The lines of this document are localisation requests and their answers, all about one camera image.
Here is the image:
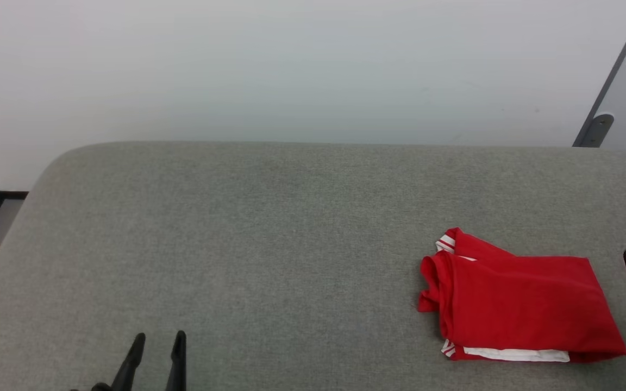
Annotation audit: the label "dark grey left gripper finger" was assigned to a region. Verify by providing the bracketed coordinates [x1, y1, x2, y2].
[165, 330, 187, 391]
[110, 332, 146, 391]

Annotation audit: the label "red shirt with white sleeves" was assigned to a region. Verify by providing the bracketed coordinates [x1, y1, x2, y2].
[417, 227, 626, 363]

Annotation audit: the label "grey metal hinge bracket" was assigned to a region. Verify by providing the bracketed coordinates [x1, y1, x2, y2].
[573, 112, 615, 148]

